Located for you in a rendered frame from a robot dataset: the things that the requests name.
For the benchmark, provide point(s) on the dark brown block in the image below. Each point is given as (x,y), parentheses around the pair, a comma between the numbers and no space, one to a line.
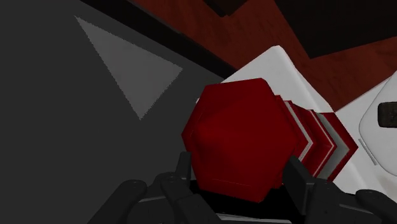
(388,114)

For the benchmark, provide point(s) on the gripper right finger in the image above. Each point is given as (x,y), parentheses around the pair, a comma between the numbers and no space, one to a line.
(322,198)

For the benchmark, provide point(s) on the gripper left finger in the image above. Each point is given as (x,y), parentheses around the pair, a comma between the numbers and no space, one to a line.
(183,198)

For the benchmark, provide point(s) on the red hexagonal box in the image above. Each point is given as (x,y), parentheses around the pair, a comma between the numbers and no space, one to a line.
(242,139)

